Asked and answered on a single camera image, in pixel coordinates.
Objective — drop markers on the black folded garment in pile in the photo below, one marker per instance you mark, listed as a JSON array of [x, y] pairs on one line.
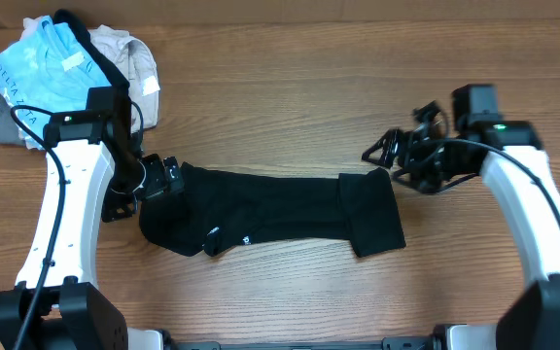
[[113, 74]]

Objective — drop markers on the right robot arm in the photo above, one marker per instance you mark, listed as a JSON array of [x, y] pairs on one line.
[[477, 141]]

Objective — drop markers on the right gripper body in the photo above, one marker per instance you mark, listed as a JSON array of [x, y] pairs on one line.
[[426, 164]]

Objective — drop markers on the light blue folded t-shirt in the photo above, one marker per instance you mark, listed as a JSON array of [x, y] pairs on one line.
[[29, 75]]

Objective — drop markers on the black polo shirt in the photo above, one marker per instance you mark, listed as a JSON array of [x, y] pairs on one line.
[[217, 210]]

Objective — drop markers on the grey folded garment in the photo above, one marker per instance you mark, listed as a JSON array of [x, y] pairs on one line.
[[9, 133]]

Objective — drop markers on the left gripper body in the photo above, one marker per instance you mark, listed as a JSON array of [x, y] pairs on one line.
[[157, 182]]

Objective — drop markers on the beige folded garment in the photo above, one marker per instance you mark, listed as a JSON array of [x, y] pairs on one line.
[[130, 55]]

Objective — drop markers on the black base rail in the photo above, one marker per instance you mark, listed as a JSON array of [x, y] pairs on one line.
[[387, 343]]

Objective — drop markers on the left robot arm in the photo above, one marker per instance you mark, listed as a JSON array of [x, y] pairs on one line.
[[96, 174]]

